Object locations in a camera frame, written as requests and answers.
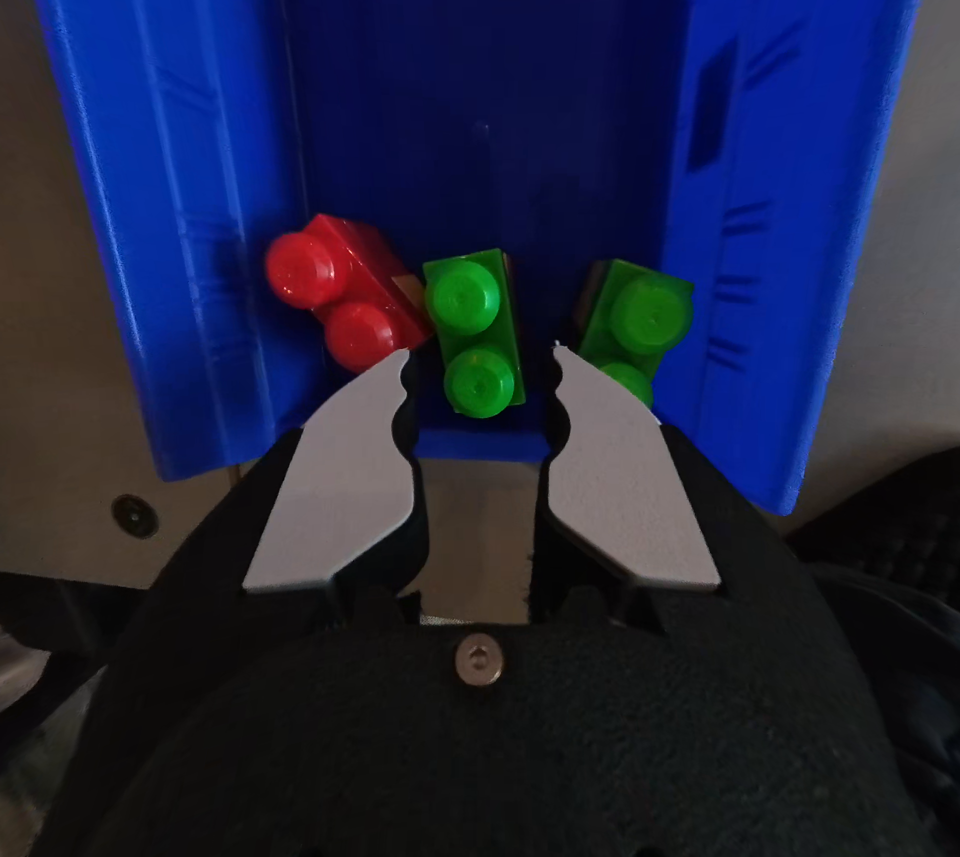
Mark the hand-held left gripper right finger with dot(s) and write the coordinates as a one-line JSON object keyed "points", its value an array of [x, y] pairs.
{"points": [[630, 490]]}

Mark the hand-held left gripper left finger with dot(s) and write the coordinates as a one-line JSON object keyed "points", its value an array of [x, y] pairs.
{"points": [[330, 490]]}

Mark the green mega block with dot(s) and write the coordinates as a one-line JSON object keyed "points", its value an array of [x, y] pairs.
{"points": [[474, 332], [638, 317]]}

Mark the blue plastic object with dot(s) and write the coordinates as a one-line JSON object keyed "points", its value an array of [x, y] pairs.
{"points": [[750, 197]]}

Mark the red mega block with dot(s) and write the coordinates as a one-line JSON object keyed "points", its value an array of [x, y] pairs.
{"points": [[353, 290]]}

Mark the round table grommet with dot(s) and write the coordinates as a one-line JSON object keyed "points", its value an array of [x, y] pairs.
{"points": [[135, 515]]}

